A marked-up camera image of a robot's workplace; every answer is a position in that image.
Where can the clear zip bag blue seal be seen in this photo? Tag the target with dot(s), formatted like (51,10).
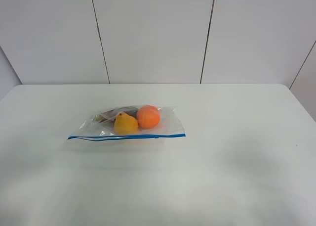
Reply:
(169,127)

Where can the orange fruit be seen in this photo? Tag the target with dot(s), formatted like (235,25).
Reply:
(148,117)

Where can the yellow pear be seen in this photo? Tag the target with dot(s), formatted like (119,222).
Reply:
(125,124)

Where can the dark purple eggplant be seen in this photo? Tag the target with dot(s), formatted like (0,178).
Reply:
(110,116)

